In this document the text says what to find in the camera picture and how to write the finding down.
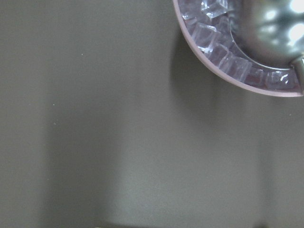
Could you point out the pink bowl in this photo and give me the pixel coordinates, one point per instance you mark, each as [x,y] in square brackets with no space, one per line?
[209,61]

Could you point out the clear ice cubes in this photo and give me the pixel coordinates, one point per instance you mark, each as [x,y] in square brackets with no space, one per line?
[213,45]

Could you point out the metal ice scoop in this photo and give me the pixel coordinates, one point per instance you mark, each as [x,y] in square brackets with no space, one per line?
[270,32]

